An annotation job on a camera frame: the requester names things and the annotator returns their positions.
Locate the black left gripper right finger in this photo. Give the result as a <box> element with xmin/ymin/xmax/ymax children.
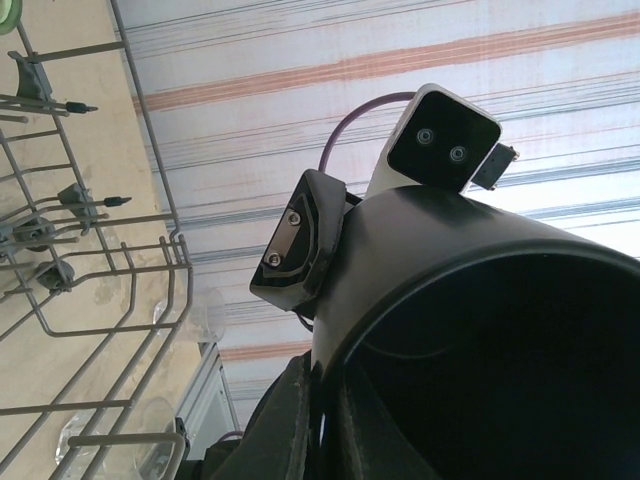
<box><xmin>329</xmin><ymin>394</ymin><xmax>401</xmax><ymax>480</ymax></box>

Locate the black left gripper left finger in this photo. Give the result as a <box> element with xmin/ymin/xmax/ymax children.
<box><xmin>202</xmin><ymin>357</ymin><xmax>324</xmax><ymax>480</ymax></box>

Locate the clear drinking glass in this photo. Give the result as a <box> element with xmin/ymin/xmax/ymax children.
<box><xmin>55</xmin><ymin>396</ymin><xmax>190</xmax><ymax>480</ymax></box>
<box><xmin>152</xmin><ymin>287</ymin><xmax>227</xmax><ymax>346</ymax></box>

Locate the black mug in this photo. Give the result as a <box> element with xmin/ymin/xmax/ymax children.
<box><xmin>312</xmin><ymin>187</ymin><xmax>640</xmax><ymax>480</ymax></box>

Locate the green translucent plastic cup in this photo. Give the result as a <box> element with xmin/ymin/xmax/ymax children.
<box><xmin>0</xmin><ymin>0</ymin><xmax>25</xmax><ymax>25</ymax></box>

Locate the grey wire dish rack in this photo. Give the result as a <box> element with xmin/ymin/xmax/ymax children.
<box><xmin>0</xmin><ymin>0</ymin><xmax>196</xmax><ymax>480</ymax></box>

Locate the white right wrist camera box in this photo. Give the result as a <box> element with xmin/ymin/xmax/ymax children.
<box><xmin>374</xmin><ymin>83</ymin><xmax>504</xmax><ymax>195</ymax></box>

